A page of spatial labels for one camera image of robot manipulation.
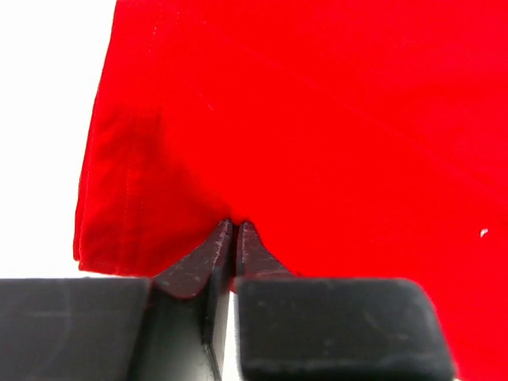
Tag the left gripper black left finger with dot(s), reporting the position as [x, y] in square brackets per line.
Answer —
[170, 327]

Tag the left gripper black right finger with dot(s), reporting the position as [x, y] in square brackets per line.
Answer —
[295, 328]

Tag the red t shirt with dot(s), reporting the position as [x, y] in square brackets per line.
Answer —
[361, 138]

